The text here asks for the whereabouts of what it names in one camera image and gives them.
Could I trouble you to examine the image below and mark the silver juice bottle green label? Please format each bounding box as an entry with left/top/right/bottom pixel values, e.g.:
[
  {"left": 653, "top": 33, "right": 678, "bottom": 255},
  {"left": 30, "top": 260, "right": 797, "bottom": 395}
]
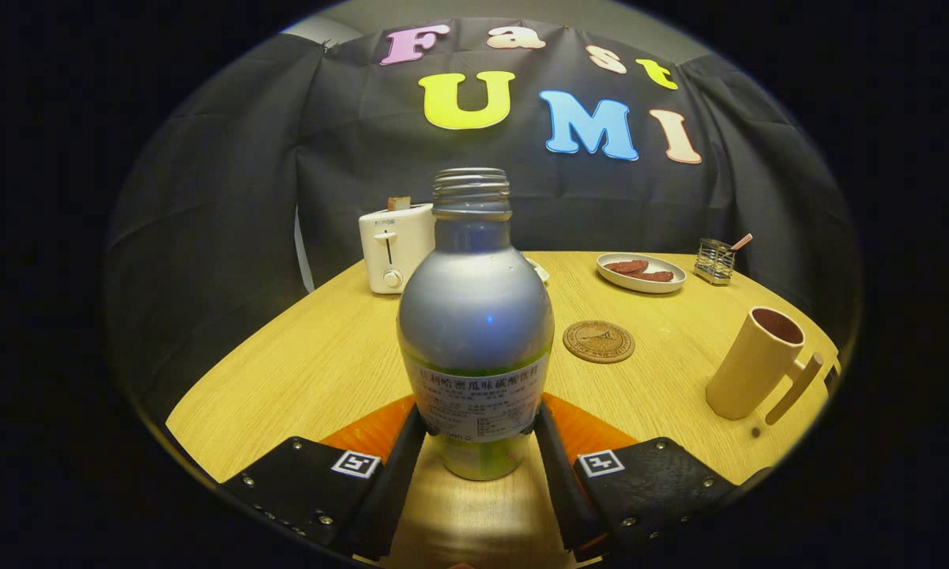
[{"left": 397, "top": 168, "right": 555, "bottom": 481}]

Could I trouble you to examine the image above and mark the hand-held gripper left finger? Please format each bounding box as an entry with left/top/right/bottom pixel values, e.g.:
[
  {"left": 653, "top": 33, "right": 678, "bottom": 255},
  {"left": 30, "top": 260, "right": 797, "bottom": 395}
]
[{"left": 221, "top": 395, "right": 427, "bottom": 562}]

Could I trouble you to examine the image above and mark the beige cup with handle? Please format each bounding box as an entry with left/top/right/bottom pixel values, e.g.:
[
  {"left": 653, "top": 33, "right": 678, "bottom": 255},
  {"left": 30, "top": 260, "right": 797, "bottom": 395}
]
[{"left": 706, "top": 307, "right": 825, "bottom": 426}]

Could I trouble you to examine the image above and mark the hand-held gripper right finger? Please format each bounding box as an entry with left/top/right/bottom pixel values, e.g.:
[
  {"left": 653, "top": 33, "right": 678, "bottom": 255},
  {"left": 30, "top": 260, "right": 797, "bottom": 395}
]
[{"left": 533, "top": 393, "right": 771, "bottom": 563}]

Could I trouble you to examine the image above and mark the white toaster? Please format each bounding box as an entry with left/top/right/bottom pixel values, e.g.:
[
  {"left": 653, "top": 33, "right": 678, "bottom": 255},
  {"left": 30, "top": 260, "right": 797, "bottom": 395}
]
[{"left": 359, "top": 203, "right": 436, "bottom": 295}]

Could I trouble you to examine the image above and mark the white oval plate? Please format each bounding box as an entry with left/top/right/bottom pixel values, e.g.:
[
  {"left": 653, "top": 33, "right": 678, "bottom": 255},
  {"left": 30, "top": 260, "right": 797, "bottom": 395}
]
[{"left": 597, "top": 253, "right": 687, "bottom": 295}]

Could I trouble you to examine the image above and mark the wire mesh holder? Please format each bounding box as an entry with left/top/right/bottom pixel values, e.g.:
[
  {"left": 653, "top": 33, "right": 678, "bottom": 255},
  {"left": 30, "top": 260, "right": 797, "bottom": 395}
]
[{"left": 694, "top": 239, "right": 736, "bottom": 285}]

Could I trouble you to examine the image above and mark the black backdrop cloth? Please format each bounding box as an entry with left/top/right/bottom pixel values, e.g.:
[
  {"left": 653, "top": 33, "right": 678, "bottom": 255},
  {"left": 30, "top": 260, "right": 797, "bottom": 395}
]
[{"left": 103, "top": 17, "right": 862, "bottom": 420}]

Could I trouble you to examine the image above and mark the round wooden coaster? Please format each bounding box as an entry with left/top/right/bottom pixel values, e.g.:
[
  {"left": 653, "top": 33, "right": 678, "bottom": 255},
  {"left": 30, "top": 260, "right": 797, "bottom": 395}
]
[{"left": 563, "top": 320, "right": 636, "bottom": 364}]

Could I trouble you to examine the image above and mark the wooden table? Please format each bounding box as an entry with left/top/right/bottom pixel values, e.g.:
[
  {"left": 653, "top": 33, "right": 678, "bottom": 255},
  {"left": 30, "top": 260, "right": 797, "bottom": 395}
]
[{"left": 166, "top": 251, "right": 841, "bottom": 569}]

